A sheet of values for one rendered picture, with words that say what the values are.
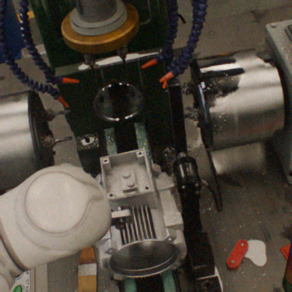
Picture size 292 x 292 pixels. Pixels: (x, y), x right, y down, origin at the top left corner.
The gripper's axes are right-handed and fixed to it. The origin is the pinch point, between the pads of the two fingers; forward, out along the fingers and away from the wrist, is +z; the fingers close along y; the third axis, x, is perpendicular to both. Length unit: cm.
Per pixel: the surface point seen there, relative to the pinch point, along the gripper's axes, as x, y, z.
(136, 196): -5.0, -7.4, 8.8
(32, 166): -18.9, 17.3, 25.6
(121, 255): 6.1, -0.9, 22.9
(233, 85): -28.4, -34.7, 21.2
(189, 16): -142, -57, 219
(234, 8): -143, -88, 219
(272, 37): -41, -49, 28
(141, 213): -1.7, -7.7, 12.3
